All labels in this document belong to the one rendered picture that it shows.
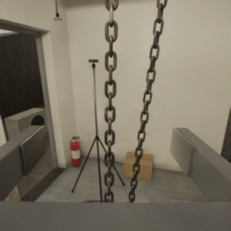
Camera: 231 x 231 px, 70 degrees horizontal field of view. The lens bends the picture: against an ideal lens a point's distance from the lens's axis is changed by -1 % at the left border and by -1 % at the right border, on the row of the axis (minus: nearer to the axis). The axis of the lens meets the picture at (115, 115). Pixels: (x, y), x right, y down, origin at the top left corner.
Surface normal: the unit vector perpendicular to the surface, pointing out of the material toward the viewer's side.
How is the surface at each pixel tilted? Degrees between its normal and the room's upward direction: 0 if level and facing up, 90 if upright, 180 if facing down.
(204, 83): 90
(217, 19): 90
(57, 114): 90
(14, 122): 90
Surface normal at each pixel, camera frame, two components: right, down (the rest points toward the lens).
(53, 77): -0.29, 0.29
